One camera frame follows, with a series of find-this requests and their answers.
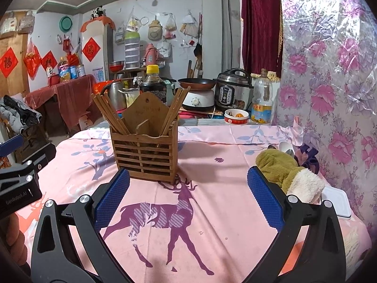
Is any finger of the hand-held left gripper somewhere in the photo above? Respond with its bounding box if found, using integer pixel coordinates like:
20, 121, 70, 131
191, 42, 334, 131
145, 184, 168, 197
0, 134, 25, 157
0, 143, 57, 188

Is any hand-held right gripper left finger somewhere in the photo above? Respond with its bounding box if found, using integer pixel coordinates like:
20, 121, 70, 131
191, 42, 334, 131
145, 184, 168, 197
30, 167, 131, 283

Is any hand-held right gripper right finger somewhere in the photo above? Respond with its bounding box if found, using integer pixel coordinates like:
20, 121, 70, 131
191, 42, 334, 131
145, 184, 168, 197
246, 166, 346, 283

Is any bunch of wooden chopsticks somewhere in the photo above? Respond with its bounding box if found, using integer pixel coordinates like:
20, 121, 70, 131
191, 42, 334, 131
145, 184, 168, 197
91, 86, 192, 142

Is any wooden slatted chopstick holder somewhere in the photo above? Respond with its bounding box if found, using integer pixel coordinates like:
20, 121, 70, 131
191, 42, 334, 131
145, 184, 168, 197
110, 92, 180, 183

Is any person's left hand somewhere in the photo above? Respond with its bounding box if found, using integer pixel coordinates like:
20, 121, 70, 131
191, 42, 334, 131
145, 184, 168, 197
6, 212, 31, 272

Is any olive plush mitten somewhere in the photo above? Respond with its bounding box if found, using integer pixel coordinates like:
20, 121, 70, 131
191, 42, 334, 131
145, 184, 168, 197
255, 149, 326, 204

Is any pink deer print bedsheet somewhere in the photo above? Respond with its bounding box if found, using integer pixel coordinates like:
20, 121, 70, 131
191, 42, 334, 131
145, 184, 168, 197
18, 124, 372, 283

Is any pile of grey black clothes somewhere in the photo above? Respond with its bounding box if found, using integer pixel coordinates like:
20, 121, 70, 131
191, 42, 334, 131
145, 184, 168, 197
0, 95, 43, 134

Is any white ceramic spoon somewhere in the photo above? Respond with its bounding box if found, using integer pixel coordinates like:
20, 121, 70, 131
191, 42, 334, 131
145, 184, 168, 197
278, 141, 295, 157

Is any dark purple cloth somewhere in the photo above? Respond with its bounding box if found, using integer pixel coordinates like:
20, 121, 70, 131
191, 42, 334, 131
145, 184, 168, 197
295, 143, 320, 174

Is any cardboard box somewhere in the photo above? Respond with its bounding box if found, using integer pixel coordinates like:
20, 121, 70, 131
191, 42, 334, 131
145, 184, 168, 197
78, 112, 99, 130

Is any wooden wardrobe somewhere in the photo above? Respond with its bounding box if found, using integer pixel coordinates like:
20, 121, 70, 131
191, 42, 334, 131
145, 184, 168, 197
0, 32, 31, 98

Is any white plastic box lid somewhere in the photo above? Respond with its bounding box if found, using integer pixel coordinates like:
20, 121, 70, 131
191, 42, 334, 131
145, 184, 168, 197
320, 187, 353, 219

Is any table with red cloth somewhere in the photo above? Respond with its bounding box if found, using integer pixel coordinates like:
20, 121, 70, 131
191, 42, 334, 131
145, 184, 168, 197
25, 74, 102, 137

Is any red and white bowl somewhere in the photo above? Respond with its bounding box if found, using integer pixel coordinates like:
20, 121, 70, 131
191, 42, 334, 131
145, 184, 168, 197
224, 108, 250, 125

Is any red diamond paper decoration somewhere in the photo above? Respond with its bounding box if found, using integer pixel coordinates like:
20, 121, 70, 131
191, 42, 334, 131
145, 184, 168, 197
0, 46, 19, 79
41, 51, 58, 71
82, 37, 100, 62

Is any red plastic bag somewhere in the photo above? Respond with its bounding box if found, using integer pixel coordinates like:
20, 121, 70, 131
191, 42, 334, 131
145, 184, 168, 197
23, 38, 42, 80

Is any large oil bottle blue label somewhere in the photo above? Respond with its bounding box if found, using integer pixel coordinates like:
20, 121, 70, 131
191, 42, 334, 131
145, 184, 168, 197
57, 57, 72, 83

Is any clear cooking oil bottle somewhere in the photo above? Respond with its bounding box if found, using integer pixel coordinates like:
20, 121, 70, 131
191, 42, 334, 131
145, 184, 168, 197
251, 68, 274, 125

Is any pale yellow pot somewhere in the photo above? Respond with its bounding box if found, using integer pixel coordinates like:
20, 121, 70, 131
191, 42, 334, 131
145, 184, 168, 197
122, 87, 141, 108

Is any steel electric kettle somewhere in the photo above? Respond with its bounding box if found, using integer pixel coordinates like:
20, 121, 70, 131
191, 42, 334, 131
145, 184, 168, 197
102, 80, 128, 112

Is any silver black pressure cooker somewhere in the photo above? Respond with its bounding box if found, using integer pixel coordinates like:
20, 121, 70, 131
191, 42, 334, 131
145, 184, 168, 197
214, 68, 254, 111

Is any dark sauce bottle yellow cap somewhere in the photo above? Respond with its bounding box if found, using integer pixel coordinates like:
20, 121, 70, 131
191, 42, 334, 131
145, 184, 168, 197
139, 65, 168, 107

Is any white electric cooker base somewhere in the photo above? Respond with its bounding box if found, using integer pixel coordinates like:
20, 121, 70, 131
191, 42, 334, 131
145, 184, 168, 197
182, 89, 215, 112

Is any pale green rice cooker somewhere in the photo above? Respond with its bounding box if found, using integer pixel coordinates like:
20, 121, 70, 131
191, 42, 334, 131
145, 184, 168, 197
165, 79, 177, 107

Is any brown frying pan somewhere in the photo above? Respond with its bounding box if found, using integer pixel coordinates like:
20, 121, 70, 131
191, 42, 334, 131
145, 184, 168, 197
177, 77, 216, 90

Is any green plastic basin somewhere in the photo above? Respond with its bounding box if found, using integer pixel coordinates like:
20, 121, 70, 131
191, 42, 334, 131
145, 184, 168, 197
59, 16, 73, 33

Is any white refrigerator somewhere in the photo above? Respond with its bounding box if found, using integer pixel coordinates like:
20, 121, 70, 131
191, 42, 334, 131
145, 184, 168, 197
81, 21, 115, 81

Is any stacked food carrier green lid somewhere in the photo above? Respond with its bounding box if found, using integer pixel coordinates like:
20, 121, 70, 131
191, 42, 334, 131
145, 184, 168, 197
124, 31, 141, 69

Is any pink thermos flask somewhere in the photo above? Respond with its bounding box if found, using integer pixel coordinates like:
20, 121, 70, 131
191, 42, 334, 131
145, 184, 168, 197
145, 43, 160, 67

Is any orange cloth cover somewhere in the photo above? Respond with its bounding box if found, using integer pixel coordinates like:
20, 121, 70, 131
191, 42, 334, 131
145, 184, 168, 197
80, 17, 116, 33

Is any white printed bag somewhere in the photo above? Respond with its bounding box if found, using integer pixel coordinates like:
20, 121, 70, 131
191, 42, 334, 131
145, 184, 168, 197
157, 41, 172, 58

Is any panda plush toy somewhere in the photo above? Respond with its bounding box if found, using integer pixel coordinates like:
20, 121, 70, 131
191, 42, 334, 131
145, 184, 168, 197
90, 5, 106, 21

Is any hanging clear plastic bag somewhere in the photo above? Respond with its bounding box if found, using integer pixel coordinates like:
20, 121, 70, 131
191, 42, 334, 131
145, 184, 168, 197
180, 9, 198, 37
164, 13, 177, 39
126, 7, 141, 32

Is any beige heart pouch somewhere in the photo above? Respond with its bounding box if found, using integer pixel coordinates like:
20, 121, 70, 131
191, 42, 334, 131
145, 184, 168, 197
148, 16, 163, 41

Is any dark red velvet curtain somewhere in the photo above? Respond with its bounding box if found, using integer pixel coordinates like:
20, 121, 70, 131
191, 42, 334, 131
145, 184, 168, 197
241, 0, 285, 79

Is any floral plastic wall sheet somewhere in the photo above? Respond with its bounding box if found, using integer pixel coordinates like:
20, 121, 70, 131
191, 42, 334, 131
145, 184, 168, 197
271, 0, 377, 221

